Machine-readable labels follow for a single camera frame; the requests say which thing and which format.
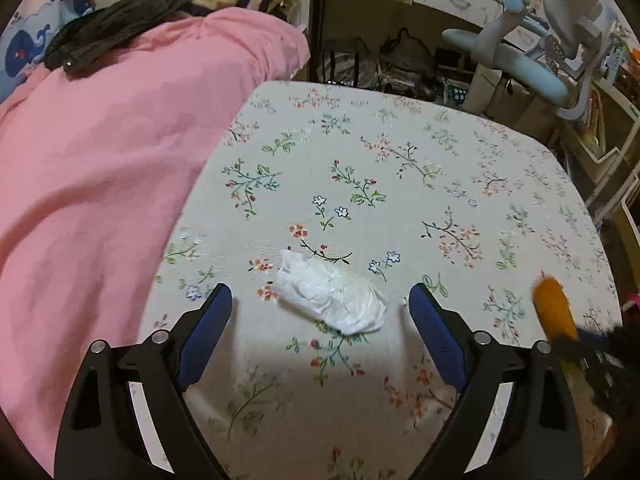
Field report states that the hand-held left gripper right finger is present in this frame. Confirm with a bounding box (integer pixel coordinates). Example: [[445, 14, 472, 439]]
[[409, 282, 584, 480]]

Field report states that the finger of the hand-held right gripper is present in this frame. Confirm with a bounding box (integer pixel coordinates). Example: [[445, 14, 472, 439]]
[[550, 327, 640, 426]]

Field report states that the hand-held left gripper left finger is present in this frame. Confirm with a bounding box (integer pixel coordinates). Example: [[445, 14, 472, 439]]
[[54, 282, 234, 480]]

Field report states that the orange fuzzy object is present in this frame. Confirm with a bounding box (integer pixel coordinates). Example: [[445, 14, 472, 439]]
[[532, 274, 581, 349]]

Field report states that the white tissue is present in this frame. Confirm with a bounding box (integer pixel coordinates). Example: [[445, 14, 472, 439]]
[[274, 247, 389, 336]]

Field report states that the floral tablecloth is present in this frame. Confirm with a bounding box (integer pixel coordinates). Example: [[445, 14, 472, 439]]
[[127, 80, 623, 480]]

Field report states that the pink blanket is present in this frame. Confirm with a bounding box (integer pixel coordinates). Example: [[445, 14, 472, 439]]
[[0, 7, 311, 466]]

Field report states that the white book cart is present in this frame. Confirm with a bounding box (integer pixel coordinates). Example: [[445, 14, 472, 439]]
[[560, 77, 640, 167]]

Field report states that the pile of newspapers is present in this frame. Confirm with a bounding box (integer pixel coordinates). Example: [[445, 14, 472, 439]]
[[375, 27, 442, 97]]

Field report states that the blue grey desk chair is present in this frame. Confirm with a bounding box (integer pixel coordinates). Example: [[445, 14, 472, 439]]
[[442, 0, 620, 122]]

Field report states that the black jacket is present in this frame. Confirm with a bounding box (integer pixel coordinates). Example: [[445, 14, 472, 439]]
[[44, 0, 206, 74]]

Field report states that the whale print cloth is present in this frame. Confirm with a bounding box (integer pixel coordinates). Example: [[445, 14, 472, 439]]
[[0, 0, 97, 104]]

